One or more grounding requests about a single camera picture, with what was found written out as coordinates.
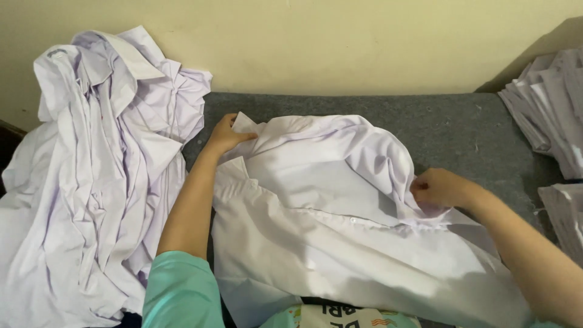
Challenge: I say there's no person's right hand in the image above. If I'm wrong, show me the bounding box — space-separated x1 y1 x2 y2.
410 168 478 210

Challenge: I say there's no person's left hand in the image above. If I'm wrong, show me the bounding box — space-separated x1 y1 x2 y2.
204 113 259 157

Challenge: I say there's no white button shirt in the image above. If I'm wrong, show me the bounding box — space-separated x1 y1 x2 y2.
212 112 536 328

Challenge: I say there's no grey felt mat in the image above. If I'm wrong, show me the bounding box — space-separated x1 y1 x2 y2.
182 92 568 244

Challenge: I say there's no folded white shirt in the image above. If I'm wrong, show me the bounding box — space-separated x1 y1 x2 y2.
538 183 583 267

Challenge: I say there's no stack of folded white shirts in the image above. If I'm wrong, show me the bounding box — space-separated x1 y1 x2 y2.
498 46 583 180

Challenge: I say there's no teal printed t-shirt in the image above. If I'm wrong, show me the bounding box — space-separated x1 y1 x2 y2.
141 251 565 328

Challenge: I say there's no heap of white shirts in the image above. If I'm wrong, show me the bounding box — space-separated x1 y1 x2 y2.
0 26 213 328

